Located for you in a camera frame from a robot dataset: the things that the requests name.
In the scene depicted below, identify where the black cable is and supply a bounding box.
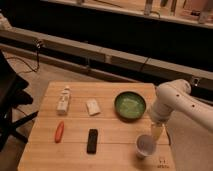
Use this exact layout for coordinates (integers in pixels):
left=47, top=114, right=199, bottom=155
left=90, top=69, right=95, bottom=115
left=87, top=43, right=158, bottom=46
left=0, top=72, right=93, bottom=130
left=6, top=39, right=45, bottom=74

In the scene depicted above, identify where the black rectangular remote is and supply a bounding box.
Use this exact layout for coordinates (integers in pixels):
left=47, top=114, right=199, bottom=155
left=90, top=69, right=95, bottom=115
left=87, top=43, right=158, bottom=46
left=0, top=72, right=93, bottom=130
left=87, top=129, right=98, bottom=154

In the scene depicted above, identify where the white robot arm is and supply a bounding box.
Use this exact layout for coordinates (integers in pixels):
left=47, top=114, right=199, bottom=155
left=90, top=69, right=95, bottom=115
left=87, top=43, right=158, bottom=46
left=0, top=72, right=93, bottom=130
left=148, top=79, right=213, bottom=140

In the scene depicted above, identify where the white rectangular block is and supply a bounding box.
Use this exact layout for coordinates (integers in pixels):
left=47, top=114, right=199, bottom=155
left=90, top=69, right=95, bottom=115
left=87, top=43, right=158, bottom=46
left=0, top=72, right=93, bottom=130
left=86, top=99, right=101, bottom=116

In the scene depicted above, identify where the orange carrot toy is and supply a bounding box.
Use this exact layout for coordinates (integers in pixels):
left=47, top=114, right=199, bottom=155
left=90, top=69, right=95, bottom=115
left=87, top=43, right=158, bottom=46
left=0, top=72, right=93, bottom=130
left=54, top=121, right=64, bottom=143

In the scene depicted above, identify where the green ceramic bowl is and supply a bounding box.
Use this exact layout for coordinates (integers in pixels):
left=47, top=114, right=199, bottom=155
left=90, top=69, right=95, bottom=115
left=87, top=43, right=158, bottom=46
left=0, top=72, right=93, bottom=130
left=114, top=91, right=146, bottom=122

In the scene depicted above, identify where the white tube bottle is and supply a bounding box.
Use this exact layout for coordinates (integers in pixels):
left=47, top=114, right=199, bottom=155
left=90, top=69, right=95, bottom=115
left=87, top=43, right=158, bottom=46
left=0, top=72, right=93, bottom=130
left=57, top=86, right=70, bottom=115

